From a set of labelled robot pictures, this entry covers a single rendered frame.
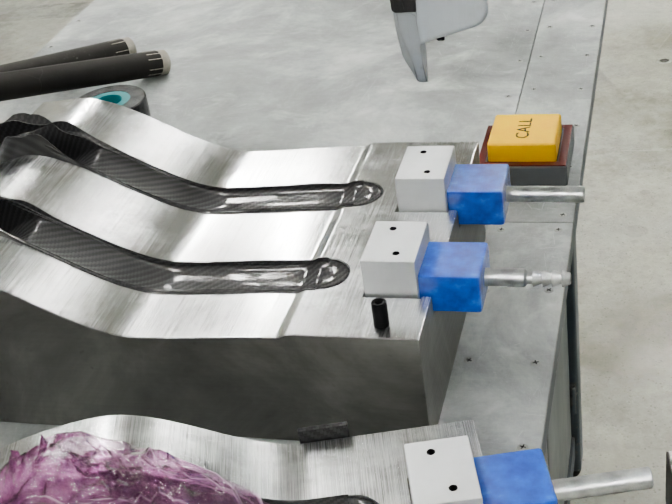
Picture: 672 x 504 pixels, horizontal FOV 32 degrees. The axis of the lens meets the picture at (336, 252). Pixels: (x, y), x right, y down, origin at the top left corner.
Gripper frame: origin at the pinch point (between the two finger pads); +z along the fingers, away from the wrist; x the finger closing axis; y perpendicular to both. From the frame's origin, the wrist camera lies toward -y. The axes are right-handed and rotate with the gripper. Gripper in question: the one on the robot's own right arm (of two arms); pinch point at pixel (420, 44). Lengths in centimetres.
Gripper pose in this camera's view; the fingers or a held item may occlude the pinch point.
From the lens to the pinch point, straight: 81.8
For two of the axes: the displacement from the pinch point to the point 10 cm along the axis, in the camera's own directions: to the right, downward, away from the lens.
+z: 1.4, 8.4, 5.3
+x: 2.4, -5.4, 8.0
